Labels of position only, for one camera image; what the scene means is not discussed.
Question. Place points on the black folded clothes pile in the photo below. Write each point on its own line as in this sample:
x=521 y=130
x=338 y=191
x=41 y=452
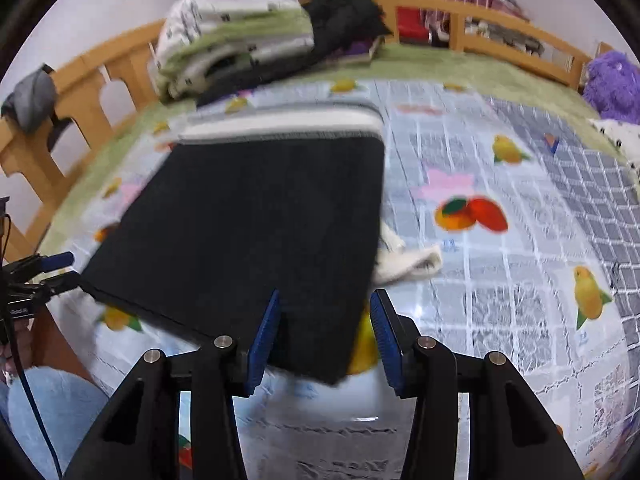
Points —
x=337 y=24

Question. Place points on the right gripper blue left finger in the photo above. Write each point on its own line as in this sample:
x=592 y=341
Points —
x=136 y=434

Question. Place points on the white dotted pillow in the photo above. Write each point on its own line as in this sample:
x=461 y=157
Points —
x=619 y=139

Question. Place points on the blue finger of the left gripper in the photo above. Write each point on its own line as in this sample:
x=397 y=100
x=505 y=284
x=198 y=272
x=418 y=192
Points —
x=61 y=283
x=56 y=262

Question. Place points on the blue jeans leg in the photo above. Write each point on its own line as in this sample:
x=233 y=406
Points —
x=68 y=406

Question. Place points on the grey cloth on headboard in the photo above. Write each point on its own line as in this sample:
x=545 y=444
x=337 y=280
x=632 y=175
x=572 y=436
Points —
x=32 y=100

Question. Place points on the black pants with white waistband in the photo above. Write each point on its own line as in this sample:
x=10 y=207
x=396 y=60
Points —
x=280 y=199

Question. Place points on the red chair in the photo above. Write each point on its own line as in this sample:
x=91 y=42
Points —
x=411 y=27

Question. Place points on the green bed blanket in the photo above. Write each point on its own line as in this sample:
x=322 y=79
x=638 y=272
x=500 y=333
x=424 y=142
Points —
x=487 y=76

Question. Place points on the purple plush toy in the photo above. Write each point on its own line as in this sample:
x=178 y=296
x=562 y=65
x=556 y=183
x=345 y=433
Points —
x=612 y=87

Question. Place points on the wooden bed frame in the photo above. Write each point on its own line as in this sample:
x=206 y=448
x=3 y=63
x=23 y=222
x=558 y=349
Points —
x=104 y=91

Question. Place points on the white green folded quilt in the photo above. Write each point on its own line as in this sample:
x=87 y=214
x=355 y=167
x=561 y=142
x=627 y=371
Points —
x=204 y=40

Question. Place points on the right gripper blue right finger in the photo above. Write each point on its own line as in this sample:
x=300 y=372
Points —
x=512 y=435

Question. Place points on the purple book under clothes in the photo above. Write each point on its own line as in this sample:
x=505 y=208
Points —
x=359 y=52

